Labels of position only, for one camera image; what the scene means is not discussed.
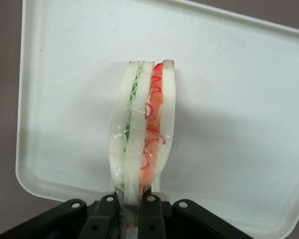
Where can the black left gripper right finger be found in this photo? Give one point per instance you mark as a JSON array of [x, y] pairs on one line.
[[152, 216]]

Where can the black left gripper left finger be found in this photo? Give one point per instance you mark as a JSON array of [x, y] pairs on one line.
[[102, 216]]

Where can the triangle sandwich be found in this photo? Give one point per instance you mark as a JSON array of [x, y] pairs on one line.
[[144, 119]]

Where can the cream rectangular tray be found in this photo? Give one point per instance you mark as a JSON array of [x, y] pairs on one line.
[[214, 99]]

